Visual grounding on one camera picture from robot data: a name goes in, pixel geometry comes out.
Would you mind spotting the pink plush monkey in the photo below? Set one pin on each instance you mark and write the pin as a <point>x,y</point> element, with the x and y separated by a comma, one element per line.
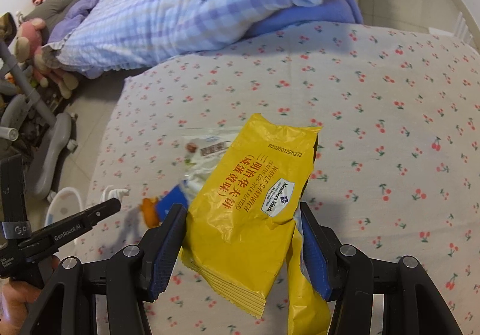
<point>28,49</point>

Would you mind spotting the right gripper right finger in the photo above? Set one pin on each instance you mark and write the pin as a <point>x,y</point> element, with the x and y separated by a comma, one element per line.
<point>346,276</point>

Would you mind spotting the purple bed sheet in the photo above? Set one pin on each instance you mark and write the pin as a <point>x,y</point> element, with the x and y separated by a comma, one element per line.
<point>339,11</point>

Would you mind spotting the brown fluffy blanket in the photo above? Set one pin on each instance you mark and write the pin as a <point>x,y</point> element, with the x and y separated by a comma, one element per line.
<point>8,28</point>

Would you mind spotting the white patterned trash bin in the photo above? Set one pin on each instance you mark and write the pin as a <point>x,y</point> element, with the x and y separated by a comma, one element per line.
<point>63,204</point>

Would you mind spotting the person's left hand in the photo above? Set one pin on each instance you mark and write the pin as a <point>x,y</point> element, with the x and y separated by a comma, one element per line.
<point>15,297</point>

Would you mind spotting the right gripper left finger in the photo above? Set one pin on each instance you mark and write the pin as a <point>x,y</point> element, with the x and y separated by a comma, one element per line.
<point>133,276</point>

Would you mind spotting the cherry print tablecloth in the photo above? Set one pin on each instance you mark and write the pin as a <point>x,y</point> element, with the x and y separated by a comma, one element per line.
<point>374,131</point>

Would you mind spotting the white nut snack packet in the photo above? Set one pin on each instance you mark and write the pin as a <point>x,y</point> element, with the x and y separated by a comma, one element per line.
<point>204,148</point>

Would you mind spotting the orange candy wrapper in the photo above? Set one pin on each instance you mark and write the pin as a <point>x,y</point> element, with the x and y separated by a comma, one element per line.
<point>149,213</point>

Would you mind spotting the checked blue duvet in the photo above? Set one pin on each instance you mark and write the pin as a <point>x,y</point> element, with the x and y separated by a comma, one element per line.
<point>104,35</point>

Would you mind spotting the torn blue biscuit box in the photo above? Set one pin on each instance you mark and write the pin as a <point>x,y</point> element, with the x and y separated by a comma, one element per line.
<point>174,196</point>

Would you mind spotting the yellow snack wrapper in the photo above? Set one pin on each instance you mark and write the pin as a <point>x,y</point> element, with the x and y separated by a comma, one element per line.
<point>244,225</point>

